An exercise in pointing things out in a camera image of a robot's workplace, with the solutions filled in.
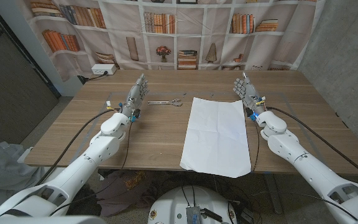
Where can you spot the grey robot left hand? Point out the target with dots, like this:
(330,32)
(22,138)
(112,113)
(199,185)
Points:
(134,96)

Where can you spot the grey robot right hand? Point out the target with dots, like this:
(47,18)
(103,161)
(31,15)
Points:
(249,95)

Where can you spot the silver adjustable wrench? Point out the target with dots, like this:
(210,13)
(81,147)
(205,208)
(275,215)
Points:
(163,102)

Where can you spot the white paper sheet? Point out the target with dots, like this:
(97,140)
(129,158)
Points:
(216,137)

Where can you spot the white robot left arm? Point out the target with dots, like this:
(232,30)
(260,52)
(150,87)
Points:
(89,155)

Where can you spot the white power strip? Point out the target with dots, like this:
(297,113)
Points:
(102,69)

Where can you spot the purple cloth on floor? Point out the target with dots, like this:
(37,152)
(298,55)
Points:
(117,193)

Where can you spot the white robot torso base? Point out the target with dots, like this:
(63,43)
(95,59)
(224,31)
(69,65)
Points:
(172,205)

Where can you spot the grey finned electronics module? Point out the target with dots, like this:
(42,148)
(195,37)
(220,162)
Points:
(193,215)

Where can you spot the white robot chest shell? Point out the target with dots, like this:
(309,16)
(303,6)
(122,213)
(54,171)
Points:
(42,220)

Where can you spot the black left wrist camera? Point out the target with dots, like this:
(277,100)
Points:
(136,114)

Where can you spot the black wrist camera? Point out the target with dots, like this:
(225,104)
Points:
(250,113)
(136,114)

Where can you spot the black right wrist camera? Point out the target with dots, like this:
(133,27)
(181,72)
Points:
(250,113)

